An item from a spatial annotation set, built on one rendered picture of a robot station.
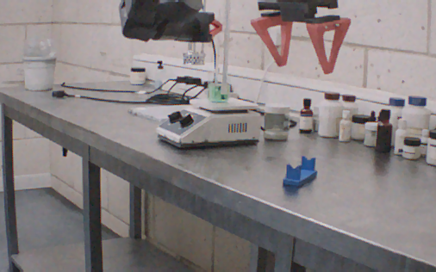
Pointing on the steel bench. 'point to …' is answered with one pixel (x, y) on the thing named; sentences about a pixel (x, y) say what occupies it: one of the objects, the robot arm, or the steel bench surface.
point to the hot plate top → (225, 105)
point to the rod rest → (295, 176)
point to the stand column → (226, 34)
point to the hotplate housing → (217, 129)
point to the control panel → (179, 124)
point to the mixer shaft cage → (195, 52)
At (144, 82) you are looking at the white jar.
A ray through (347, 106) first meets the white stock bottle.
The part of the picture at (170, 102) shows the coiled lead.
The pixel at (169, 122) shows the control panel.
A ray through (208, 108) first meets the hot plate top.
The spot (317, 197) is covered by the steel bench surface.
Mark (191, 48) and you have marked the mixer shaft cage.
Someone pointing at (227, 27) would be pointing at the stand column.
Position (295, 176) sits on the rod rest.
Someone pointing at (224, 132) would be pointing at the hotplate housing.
